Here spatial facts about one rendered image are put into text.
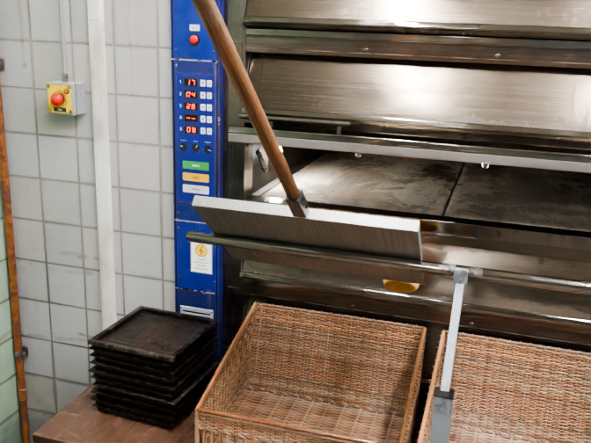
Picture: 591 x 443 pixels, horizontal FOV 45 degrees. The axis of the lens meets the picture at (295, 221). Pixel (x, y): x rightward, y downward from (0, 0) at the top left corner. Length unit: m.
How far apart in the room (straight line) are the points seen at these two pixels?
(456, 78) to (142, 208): 1.08
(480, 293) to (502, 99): 0.56
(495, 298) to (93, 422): 1.22
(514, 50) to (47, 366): 1.96
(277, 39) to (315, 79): 0.16
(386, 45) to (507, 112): 0.38
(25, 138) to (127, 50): 0.50
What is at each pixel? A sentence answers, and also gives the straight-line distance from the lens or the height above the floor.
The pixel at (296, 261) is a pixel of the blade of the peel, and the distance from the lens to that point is 1.95.
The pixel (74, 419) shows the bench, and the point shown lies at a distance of 2.25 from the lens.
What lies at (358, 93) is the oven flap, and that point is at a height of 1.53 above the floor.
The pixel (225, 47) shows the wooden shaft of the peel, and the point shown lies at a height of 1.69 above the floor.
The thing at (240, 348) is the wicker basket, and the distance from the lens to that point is 2.21.
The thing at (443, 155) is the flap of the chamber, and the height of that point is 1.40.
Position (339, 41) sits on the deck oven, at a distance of 2.07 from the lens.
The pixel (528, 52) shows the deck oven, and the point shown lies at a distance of 2.02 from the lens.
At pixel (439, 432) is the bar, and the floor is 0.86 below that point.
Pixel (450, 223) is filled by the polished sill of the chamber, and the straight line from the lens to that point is 2.09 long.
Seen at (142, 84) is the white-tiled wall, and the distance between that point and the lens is 2.31.
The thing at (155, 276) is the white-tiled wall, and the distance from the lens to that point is 2.44.
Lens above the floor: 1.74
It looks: 16 degrees down
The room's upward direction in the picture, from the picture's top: 2 degrees clockwise
